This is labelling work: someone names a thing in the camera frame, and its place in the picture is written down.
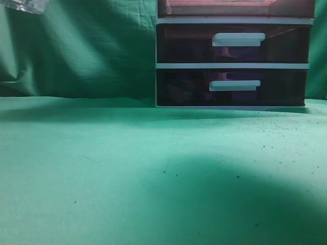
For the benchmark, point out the tinted drawer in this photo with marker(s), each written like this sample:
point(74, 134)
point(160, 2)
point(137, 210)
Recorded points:
point(230, 87)
point(273, 8)
point(232, 43)

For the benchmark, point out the clear plastic water bottle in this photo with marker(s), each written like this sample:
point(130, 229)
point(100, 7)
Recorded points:
point(29, 6)

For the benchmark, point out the green tablecloth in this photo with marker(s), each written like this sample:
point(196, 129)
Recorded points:
point(86, 158)

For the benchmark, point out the white drawer cabinet frame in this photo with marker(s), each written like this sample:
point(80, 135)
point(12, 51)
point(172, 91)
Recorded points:
point(231, 20)

